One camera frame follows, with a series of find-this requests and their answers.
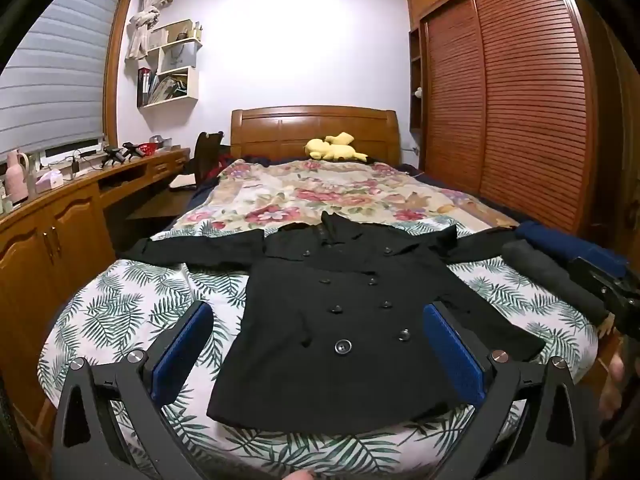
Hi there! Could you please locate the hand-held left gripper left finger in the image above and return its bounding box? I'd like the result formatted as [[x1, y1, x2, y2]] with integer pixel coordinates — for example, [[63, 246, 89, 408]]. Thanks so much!
[[51, 301, 215, 480]]

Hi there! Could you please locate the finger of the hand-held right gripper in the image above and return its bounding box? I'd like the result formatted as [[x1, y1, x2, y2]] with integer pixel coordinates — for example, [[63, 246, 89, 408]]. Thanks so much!
[[567, 257, 626, 306]]

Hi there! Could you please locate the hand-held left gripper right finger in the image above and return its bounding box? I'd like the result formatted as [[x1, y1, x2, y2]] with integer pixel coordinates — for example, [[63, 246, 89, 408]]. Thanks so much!
[[422, 301, 586, 480]]

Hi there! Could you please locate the black button coat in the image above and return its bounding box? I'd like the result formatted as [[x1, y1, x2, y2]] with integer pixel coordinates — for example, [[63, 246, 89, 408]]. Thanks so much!
[[121, 211, 546, 436]]

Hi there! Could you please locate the person's right hand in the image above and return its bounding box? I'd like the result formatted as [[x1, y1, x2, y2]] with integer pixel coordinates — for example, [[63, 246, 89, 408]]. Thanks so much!
[[597, 350, 626, 422]]

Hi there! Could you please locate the folded grey garment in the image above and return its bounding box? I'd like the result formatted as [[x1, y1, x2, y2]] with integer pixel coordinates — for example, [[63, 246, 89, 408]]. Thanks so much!
[[501, 240, 613, 328]]

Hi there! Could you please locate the folded navy garment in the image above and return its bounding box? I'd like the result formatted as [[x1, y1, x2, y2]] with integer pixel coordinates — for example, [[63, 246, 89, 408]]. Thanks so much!
[[515, 221, 630, 278]]

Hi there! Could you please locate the leaf print bed sheet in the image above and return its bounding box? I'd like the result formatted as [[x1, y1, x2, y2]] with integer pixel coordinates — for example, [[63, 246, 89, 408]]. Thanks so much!
[[37, 230, 601, 476]]

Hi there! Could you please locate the wooden door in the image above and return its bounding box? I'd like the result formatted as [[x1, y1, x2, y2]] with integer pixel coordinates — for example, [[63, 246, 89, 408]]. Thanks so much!
[[590, 10, 640, 261]]

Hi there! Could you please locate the wooden desk cabinet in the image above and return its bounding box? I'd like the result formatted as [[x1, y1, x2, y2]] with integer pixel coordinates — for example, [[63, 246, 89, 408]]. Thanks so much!
[[0, 147, 193, 431]]

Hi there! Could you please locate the wooden louvered wardrobe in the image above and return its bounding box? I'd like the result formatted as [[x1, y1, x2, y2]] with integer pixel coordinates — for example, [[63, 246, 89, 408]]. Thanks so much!
[[406, 0, 601, 238]]

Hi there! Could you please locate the floral blanket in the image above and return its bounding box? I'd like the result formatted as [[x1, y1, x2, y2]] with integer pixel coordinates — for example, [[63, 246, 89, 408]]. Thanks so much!
[[160, 157, 521, 241]]

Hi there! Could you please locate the dark wooden chair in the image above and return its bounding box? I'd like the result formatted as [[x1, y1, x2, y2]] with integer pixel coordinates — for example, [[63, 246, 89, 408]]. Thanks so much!
[[192, 131, 225, 186]]

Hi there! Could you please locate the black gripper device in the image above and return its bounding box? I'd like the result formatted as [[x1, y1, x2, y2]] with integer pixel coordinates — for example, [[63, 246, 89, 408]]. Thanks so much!
[[101, 142, 146, 168]]

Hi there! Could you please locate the pink tissue box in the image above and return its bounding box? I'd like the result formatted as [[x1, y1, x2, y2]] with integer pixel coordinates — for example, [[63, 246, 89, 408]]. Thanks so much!
[[35, 170, 63, 193]]

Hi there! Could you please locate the yellow plush toy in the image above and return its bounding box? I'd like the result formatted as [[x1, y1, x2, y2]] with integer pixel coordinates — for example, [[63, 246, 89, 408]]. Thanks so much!
[[304, 131, 369, 162]]

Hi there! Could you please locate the pink vase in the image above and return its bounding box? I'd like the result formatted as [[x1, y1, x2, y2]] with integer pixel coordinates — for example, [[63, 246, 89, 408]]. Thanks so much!
[[5, 150, 29, 206]]

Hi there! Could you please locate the wooden bed headboard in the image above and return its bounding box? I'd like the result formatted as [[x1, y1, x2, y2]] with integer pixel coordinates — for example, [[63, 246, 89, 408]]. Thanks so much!
[[230, 105, 401, 166]]

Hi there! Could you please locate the row of books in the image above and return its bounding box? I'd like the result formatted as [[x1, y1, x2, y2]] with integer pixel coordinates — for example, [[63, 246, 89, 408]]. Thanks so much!
[[137, 67, 188, 107]]

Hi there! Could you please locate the grey paper bag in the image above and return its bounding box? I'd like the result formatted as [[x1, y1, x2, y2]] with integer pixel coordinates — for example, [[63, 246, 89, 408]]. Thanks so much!
[[159, 40, 197, 73]]

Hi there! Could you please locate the grey window blind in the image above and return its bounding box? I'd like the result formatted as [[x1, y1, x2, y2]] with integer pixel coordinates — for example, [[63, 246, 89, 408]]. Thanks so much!
[[0, 0, 126, 161]]

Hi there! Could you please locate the tied beige curtain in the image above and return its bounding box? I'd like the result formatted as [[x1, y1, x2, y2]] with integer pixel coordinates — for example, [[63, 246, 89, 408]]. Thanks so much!
[[125, 0, 173, 61]]

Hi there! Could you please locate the white wall shelf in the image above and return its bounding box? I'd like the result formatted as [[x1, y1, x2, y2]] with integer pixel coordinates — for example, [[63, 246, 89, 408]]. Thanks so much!
[[136, 19, 203, 109]]

